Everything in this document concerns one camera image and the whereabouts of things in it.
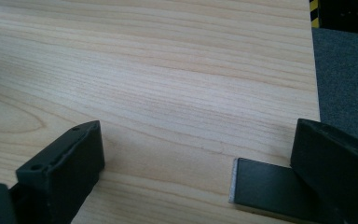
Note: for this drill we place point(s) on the flat black slab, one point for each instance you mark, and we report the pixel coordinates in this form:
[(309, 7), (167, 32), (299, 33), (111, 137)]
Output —
[(267, 186)]

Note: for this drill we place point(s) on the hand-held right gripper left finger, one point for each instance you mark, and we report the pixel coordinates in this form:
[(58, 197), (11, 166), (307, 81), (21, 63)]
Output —
[(65, 174)]

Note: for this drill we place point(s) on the yellow and black striped post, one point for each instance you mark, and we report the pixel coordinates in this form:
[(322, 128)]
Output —
[(314, 12)]

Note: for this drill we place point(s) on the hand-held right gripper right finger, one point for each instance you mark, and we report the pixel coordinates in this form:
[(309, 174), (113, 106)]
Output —
[(338, 168)]

